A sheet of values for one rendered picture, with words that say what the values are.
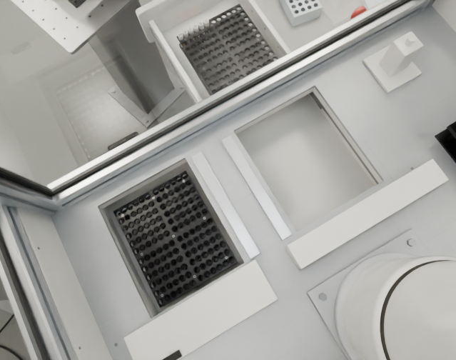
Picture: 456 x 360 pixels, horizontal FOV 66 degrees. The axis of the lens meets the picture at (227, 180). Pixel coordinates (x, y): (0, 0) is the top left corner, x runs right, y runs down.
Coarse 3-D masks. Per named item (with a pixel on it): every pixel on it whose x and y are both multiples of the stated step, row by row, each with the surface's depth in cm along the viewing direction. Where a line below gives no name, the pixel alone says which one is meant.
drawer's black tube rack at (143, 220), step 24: (168, 192) 75; (192, 192) 78; (144, 216) 77; (168, 216) 74; (192, 216) 76; (144, 240) 73; (168, 240) 72; (192, 240) 72; (216, 240) 72; (144, 264) 71; (168, 264) 74; (192, 264) 74; (216, 264) 71; (168, 288) 73; (192, 288) 70
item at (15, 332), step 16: (0, 256) 52; (0, 272) 50; (0, 288) 49; (16, 288) 52; (0, 304) 47; (16, 304) 50; (0, 320) 45; (16, 320) 48; (0, 336) 44; (16, 336) 47; (32, 336) 50; (0, 352) 43; (16, 352) 45; (32, 352) 48
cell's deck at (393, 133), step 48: (432, 48) 75; (288, 96) 74; (336, 96) 74; (384, 96) 73; (432, 96) 73; (192, 144) 73; (240, 144) 72; (384, 144) 70; (432, 144) 70; (96, 192) 71; (240, 192) 70; (432, 192) 68; (96, 240) 69; (288, 240) 67; (384, 240) 66; (432, 240) 65; (96, 288) 66; (288, 288) 65; (240, 336) 63; (288, 336) 62
